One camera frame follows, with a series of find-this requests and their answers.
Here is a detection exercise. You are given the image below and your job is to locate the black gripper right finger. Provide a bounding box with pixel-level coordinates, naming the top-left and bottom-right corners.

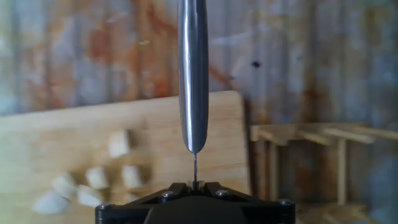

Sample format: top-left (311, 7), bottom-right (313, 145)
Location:
top-left (197, 182), bottom-right (296, 224)

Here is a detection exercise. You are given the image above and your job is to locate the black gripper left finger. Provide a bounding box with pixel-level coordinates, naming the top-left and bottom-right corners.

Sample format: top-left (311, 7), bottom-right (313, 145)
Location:
top-left (95, 182), bottom-right (194, 224)

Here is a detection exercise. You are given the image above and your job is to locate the white radish slice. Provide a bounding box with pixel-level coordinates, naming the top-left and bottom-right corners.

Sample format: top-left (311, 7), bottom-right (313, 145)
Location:
top-left (108, 129), bottom-right (131, 159)
top-left (51, 173), bottom-right (77, 199)
top-left (121, 165), bottom-right (143, 190)
top-left (85, 166), bottom-right (109, 190)
top-left (76, 185), bottom-right (104, 207)

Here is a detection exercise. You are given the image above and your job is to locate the white radish piece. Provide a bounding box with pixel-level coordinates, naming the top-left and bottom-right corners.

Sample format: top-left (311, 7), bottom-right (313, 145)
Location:
top-left (31, 190), bottom-right (70, 215)

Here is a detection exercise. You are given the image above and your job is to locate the wooden knife rack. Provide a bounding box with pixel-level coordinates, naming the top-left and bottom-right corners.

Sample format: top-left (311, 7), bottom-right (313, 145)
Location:
top-left (249, 122), bottom-right (398, 224)

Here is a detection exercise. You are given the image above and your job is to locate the wooden cutting board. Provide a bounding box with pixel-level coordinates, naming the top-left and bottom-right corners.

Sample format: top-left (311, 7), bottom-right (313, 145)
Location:
top-left (0, 90), bottom-right (250, 224)

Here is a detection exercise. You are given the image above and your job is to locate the orange marble pattern mat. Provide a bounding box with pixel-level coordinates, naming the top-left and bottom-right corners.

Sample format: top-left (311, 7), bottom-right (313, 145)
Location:
top-left (0, 0), bottom-right (398, 224)

